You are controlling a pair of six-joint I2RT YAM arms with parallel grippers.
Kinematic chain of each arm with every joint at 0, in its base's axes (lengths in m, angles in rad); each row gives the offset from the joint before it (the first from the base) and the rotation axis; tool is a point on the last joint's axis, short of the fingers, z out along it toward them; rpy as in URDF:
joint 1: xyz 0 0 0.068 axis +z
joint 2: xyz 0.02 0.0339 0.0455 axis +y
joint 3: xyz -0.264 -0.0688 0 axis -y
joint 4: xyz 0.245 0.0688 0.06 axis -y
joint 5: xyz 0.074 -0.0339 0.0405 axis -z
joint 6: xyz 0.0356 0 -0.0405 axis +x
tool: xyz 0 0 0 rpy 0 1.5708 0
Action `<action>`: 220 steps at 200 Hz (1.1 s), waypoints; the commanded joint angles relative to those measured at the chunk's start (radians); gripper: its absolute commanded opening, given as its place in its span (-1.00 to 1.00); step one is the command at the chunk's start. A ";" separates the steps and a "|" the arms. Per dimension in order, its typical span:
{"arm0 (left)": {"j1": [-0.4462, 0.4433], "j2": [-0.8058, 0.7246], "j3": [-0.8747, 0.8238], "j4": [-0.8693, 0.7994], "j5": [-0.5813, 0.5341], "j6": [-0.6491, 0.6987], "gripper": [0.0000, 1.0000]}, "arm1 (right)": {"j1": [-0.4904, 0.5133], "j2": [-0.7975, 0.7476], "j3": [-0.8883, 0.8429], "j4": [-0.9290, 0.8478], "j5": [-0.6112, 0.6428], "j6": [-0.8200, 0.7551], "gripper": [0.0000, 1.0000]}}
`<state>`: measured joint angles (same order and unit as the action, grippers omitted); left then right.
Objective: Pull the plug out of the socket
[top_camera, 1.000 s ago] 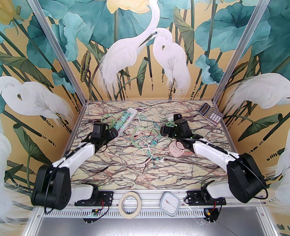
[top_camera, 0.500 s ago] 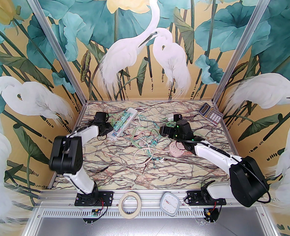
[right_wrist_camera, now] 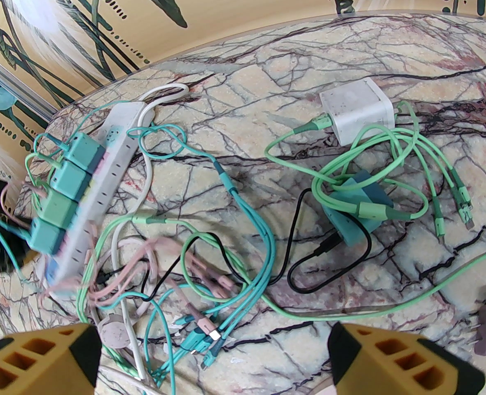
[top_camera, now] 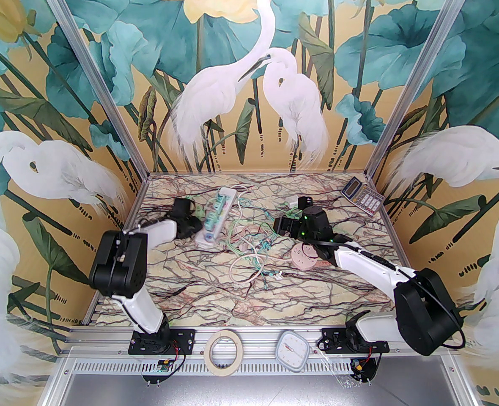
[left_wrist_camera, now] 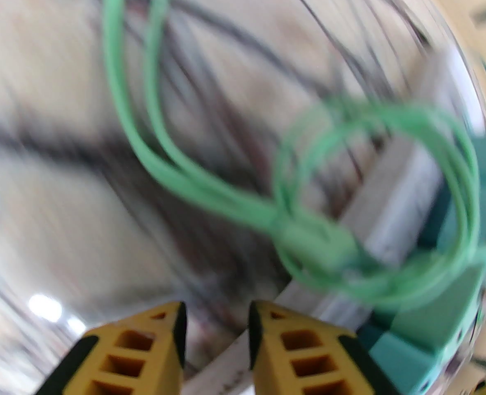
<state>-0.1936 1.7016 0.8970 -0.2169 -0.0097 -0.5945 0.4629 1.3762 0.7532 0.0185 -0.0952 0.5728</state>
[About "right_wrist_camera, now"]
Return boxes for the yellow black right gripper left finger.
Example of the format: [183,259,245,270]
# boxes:
[0,323,102,395]

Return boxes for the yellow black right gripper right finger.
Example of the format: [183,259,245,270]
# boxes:
[329,323,486,395]

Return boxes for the dark teal USB charger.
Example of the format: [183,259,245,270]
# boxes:
[321,170,392,246]

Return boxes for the white power strip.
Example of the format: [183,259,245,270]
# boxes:
[45,102,145,289]

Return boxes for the white cube USB charger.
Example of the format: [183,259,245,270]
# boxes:
[320,77,394,146]

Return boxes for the mint green USB charger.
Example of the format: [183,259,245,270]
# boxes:
[44,190,79,228]

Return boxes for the round pale cord plug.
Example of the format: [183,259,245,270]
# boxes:
[99,315,133,349]

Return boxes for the light green charging cable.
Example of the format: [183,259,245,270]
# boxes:
[78,214,486,324]
[265,101,474,246]

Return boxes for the aluminium frame post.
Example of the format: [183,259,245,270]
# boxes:
[0,50,58,122]

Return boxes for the white power cord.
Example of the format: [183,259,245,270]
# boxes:
[95,83,191,395]

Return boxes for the pink charging cable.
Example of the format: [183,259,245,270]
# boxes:
[0,184,245,338]

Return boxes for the green and white cables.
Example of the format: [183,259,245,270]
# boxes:
[138,124,277,371]

